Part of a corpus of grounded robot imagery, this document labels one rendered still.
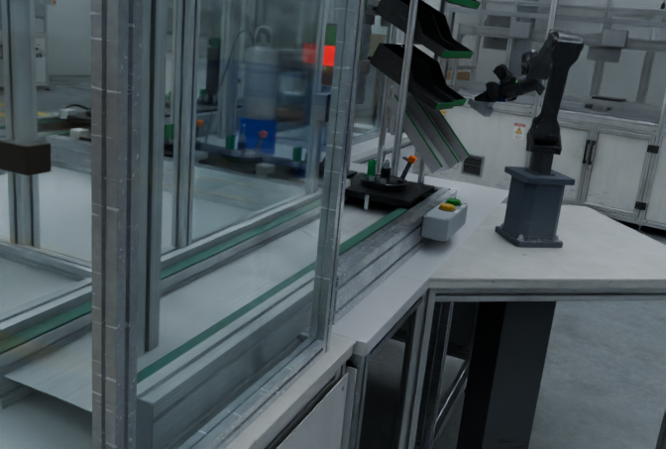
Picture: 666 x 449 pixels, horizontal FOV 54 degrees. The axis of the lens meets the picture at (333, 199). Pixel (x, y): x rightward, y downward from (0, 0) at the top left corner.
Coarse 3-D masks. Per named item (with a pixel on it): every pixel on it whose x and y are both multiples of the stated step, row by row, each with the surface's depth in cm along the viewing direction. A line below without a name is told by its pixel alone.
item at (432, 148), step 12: (396, 96) 210; (396, 108) 211; (408, 108) 222; (420, 108) 220; (408, 120) 209; (420, 120) 221; (408, 132) 210; (420, 132) 218; (432, 132) 219; (420, 144) 208; (432, 144) 219; (444, 144) 217; (420, 156) 209; (432, 156) 206; (444, 156) 218; (432, 168) 207; (444, 168) 214
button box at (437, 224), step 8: (456, 208) 179; (464, 208) 182; (424, 216) 170; (432, 216) 169; (440, 216) 170; (448, 216) 171; (456, 216) 174; (464, 216) 184; (424, 224) 170; (432, 224) 169; (440, 224) 168; (448, 224) 167; (456, 224) 176; (424, 232) 170; (432, 232) 169; (440, 232) 169; (448, 232) 169; (440, 240) 169
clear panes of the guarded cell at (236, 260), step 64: (0, 0) 62; (64, 0) 58; (192, 0) 65; (256, 0) 76; (320, 0) 90; (0, 64) 63; (64, 64) 60; (192, 64) 67; (256, 64) 78; (320, 64) 94; (0, 128) 65; (64, 128) 61; (192, 128) 69; (256, 128) 81; (320, 128) 98; (0, 192) 67; (64, 192) 63; (192, 192) 71; (256, 192) 84; (320, 192) 102; (0, 256) 69; (64, 256) 65; (192, 256) 74; (256, 256) 87; (320, 256) 107; (0, 320) 71; (64, 320) 67; (192, 320) 76; (256, 320) 91; (0, 384) 73; (64, 384) 68; (192, 384) 79; (256, 384) 94; (0, 448) 75; (64, 448) 70
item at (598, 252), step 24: (576, 216) 224; (600, 216) 227; (480, 240) 187; (504, 240) 189; (576, 240) 196; (600, 240) 198; (624, 240) 201; (648, 240) 203; (456, 264) 166; (480, 264) 167; (504, 264) 169; (528, 264) 171; (552, 264) 173; (576, 264) 174; (600, 264) 176; (624, 264) 178; (648, 264) 180
